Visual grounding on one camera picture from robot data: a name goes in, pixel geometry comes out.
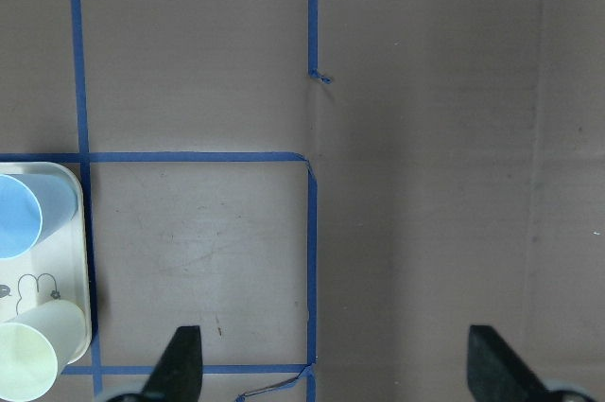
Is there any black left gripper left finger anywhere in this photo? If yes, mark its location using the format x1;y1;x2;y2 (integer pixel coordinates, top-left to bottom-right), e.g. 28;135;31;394
139;325;203;401

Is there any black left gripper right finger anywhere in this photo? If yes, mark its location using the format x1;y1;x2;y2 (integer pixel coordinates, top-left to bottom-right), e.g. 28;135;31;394
466;325;556;402

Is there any white plastic cup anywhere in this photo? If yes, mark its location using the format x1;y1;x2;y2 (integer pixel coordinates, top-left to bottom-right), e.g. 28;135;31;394
1;300;87;401

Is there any light blue plastic cup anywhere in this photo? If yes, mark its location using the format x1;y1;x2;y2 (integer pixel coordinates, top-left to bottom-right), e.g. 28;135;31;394
1;173;78;259

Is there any cream plastic tray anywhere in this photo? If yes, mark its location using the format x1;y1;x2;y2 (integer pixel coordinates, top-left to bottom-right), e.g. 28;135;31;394
1;162;92;370

